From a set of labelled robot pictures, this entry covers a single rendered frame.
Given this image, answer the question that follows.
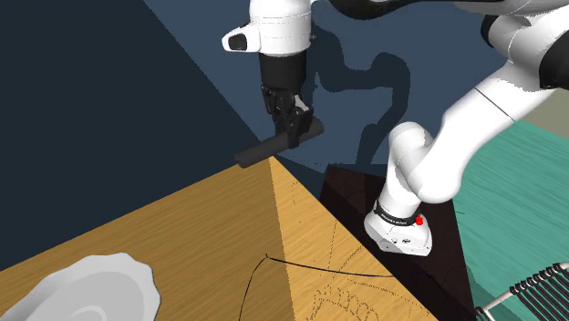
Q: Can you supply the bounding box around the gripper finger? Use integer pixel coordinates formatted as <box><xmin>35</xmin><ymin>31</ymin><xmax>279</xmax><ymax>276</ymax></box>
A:
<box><xmin>261</xmin><ymin>84</ymin><xmax>291</xmax><ymax>135</ymax></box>
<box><xmin>285</xmin><ymin>94</ymin><xmax>315</xmax><ymax>150</ymax></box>

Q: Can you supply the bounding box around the dark robot stand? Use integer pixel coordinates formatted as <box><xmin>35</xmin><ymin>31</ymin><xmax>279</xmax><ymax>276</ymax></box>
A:
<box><xmin>318</xmin><ymin>165</ymin><xmax>480</xmax><ymax>321</ymax></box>

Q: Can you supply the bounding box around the metal frame with black slats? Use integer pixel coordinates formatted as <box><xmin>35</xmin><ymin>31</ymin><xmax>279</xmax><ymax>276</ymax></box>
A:
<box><xmin>474</xmin><ymin>261</ymin><xmax>569</xmax><ymax>321</ymax></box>

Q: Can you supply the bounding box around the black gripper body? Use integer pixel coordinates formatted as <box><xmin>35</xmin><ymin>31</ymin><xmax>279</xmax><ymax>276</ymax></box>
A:
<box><xmin>259</xmin><ymin>50</ymin><xmax>309</xmax><ymax>97</ymax></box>

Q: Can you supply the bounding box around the black cylinder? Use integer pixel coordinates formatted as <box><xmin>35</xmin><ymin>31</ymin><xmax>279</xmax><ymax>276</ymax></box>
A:
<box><xmin>233</xmin><ymin>116</ymin><xmax>326</xmax><ymax>170</ymax></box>

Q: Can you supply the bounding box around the light wooden table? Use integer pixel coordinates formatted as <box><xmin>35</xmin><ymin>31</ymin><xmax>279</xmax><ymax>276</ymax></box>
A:
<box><xmin>0</xmin><ymin>155</ymin><xmax>441</xmax><ymax>321</ymax></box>

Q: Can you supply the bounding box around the white scalloped plate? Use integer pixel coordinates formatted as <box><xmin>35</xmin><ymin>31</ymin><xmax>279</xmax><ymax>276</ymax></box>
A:
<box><xmin>0</xmin><ymin>253</ymin><xmax>162</xmax><ymax>321</ymax></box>

